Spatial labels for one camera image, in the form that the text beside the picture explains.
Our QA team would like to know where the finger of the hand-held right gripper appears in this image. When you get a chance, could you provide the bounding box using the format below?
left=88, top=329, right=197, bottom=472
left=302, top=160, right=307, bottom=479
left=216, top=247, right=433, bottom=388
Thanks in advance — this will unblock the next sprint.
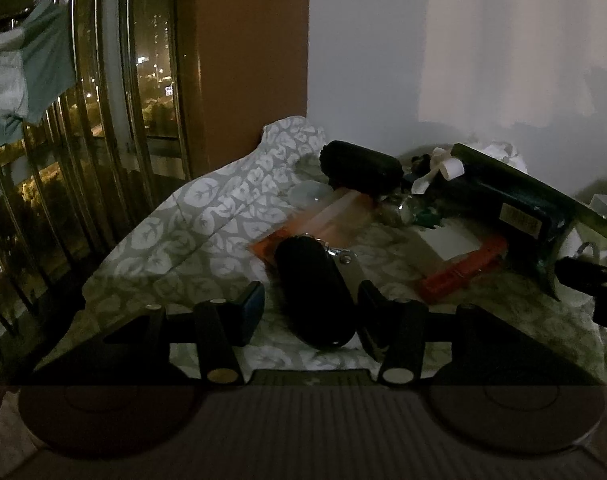
left=555, top=256, right=607, bottom=293

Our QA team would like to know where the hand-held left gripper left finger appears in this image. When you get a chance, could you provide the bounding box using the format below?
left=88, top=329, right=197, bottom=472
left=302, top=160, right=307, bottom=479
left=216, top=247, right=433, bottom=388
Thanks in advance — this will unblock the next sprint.
left=103, top=281, right=265, bottom=386

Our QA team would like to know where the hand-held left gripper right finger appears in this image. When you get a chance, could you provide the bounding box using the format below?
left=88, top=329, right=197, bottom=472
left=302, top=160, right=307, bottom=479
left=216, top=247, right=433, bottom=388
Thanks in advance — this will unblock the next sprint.
left=357, top=280, right=529, bottom=385

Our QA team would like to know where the black cylindrical case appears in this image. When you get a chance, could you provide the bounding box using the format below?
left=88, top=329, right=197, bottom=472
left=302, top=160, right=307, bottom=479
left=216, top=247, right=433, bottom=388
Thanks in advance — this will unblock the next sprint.
left=319, top=141, right=405, bottom=197
left=274, top=235, right=357, bottom=349

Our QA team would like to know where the dark green box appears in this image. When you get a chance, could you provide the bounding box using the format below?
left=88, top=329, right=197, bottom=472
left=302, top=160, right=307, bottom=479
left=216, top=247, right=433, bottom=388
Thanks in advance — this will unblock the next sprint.
left=423, top=142, right=607, bottom=302

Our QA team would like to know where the white plastic bag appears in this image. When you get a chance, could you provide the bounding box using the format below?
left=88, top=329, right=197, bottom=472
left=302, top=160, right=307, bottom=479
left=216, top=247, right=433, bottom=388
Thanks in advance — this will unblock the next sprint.
left=558, top=194, right=607, bottom=266

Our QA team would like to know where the clear pouch with orange edges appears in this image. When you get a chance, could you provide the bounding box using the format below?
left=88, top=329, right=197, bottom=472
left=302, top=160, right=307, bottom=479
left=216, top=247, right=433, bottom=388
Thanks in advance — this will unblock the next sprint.
left=248, top=187, right=380, bottom=267

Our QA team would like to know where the grey leaf print blanket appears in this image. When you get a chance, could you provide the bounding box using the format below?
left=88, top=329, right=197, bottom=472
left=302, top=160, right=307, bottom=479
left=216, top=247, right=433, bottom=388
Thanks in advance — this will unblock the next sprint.
left=33, top=116, right=607, bottom=386

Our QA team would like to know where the orange and white flat packet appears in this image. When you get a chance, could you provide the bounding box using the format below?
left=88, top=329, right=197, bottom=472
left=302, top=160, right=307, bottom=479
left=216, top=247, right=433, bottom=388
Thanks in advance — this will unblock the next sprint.
left=417, top=220, right=509, bottom=304

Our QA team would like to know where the clear glass bottle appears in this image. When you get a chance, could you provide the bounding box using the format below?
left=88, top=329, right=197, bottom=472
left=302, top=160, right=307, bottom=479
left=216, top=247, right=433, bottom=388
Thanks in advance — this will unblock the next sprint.
left=382, top=194, right=427, bottom=227

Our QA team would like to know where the clear round lid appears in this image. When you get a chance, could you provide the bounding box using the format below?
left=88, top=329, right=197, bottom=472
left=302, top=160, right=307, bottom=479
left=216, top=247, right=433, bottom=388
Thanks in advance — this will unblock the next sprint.
left=287, top=182, right=330, bottom=209

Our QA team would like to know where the white cloth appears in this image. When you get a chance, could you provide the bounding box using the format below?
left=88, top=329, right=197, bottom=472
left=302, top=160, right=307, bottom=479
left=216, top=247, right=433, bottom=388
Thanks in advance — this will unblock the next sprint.
left=476, top=139, right=530, bottom=173

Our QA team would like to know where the white paper roll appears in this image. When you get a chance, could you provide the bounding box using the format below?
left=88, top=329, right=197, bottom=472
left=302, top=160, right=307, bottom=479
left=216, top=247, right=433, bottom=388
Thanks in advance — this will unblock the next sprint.
left=411, top=147, right=465, bottom=196

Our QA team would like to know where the metal window railing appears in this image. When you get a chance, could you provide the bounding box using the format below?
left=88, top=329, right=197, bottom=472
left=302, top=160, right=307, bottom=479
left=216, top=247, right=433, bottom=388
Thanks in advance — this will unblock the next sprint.
left=0, top=0, right=194, bottom=366

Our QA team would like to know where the green and white hanging garment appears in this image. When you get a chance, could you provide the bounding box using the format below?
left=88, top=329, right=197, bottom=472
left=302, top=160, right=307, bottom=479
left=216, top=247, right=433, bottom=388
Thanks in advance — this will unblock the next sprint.
left=0, top=0, right=79, bottom=152

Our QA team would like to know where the metal key ring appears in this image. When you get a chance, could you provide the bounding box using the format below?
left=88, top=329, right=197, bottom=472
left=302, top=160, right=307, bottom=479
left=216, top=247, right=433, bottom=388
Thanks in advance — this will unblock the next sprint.
left=319, top=237, right=355, bottom=265

